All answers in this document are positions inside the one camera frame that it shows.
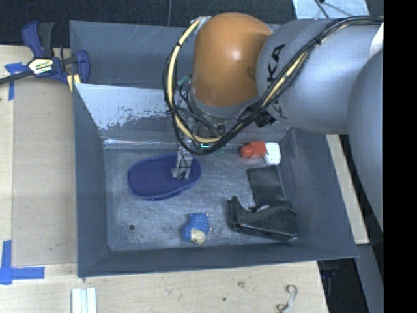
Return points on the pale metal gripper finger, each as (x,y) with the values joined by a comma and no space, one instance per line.
(178,165)
(186,166)

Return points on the blue oval rubber pad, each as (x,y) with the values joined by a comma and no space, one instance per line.
(150,178)

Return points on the grey metal bin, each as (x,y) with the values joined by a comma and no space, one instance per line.
(163,214)

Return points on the red and white small bottle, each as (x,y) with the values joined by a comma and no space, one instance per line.
(257,150)

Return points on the blue toy bird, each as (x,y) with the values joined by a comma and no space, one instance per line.
(197,225)

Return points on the black flat pouch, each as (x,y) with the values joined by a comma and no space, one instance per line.
(267,183)

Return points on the black stapler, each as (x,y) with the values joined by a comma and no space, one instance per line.
(270,222)

